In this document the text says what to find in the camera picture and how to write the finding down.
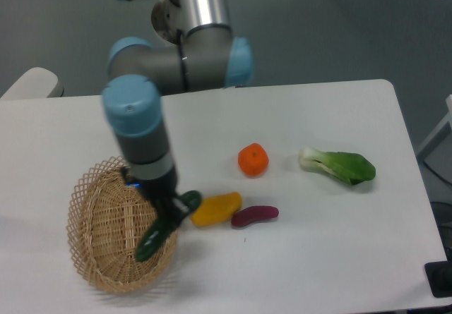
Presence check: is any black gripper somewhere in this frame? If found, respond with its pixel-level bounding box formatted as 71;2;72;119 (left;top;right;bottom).
119;167;191;230

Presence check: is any green cucumber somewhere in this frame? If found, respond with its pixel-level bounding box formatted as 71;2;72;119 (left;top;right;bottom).
135;191;202;262

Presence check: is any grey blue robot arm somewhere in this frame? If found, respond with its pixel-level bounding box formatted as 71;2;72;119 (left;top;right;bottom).
102;0;254;229

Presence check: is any woven wicker basket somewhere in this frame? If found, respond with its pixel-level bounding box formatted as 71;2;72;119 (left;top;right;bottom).
66;157;177;293

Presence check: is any yellow mango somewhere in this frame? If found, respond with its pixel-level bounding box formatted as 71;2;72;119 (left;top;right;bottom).
190;192;242;227

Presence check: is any purple sweet potato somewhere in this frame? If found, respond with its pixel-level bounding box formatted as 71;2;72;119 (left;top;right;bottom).
230;205;279;228

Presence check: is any orange tangerine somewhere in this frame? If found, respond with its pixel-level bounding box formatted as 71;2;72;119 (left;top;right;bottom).
237;143;269;178

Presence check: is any green bok choy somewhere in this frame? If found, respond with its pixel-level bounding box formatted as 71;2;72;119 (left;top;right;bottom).
298;147;376;186

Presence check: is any white chair armrest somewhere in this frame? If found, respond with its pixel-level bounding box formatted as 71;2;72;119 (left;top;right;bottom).
1;67;64;101

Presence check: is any black device at table edge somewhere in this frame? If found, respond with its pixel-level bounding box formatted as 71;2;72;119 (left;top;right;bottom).
424;261;451;298

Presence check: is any white furniture at right edge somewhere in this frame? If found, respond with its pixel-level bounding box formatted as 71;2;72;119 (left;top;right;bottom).
415;95;451;162

